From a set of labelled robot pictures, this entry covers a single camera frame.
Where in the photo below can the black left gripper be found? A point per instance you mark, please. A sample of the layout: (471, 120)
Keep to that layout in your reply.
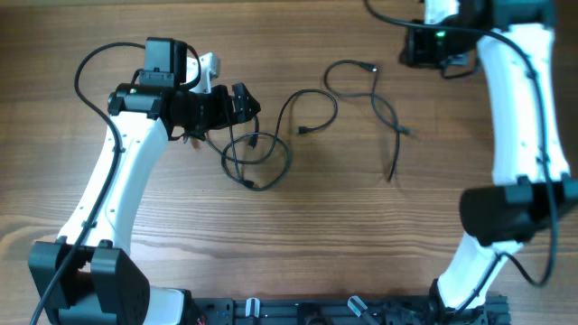
(223, 116)

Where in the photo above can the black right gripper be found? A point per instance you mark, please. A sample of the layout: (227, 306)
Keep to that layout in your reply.
(414, 51)

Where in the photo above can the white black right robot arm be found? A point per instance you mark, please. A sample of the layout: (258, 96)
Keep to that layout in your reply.
(532, 184)

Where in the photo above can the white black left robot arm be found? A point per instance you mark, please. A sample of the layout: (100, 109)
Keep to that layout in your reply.
(86, 275)

